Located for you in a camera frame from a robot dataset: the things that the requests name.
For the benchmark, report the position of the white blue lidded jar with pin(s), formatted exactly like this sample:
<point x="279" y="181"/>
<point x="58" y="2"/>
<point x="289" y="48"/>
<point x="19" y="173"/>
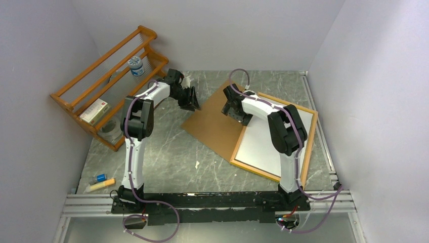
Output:
<point x="135" y="65"/>

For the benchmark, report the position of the blue capped small tube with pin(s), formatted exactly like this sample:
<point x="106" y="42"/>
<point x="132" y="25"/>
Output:
<point x="97" y="179"/>

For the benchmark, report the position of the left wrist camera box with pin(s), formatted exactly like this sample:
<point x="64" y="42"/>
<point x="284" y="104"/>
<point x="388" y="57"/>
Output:
<point x="187" y="80"/>

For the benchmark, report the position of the building and sky photo print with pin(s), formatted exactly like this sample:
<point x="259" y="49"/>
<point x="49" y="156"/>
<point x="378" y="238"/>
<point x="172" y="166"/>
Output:
<point x="258" y="151"/>

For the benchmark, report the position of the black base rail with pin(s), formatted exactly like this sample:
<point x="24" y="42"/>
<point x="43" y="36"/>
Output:
<point x="165" y="208"/>

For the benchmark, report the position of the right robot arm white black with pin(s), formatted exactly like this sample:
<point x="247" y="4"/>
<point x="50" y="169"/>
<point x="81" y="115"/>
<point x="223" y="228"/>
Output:
<point x="286" y="129"/>

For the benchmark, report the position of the yellow glue stick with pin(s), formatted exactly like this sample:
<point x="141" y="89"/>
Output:
<point x="100" y="185"/>

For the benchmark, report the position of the orange wooden shelf rack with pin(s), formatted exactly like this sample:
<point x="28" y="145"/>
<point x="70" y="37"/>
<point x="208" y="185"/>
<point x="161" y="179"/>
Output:
<point x="110" y="79"/>

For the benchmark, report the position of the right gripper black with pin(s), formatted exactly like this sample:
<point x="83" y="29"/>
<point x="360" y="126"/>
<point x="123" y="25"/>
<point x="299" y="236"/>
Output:
<point x="244" y="119"/>

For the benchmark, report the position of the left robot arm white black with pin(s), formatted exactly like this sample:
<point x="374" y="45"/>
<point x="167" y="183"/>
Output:
<point x="138" y="123"/>

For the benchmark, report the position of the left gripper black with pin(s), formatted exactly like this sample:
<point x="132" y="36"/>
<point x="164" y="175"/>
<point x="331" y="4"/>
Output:
<point x="191" y="103"/>

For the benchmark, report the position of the white red cardboard box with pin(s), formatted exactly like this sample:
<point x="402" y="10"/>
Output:
<point x="95" y="111"/>

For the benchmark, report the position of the yellow wooden picture frame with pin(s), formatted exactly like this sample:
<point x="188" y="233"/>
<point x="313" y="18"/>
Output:
<point x="241" y="157"/>

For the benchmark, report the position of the brown cardboard backing board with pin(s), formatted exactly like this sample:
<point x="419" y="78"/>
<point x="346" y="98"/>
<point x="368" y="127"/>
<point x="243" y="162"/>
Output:
<point x="220" y="133"/>

